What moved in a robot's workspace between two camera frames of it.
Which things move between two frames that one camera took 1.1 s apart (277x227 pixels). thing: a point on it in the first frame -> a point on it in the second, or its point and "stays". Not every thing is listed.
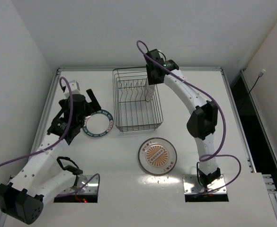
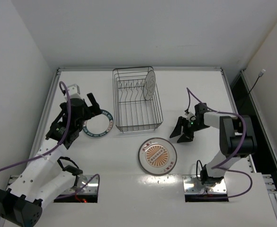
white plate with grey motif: [149, 91] stays
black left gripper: [86, 109] stays
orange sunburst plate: [157, 156] stays
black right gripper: [154, 74] -> [186, 126]
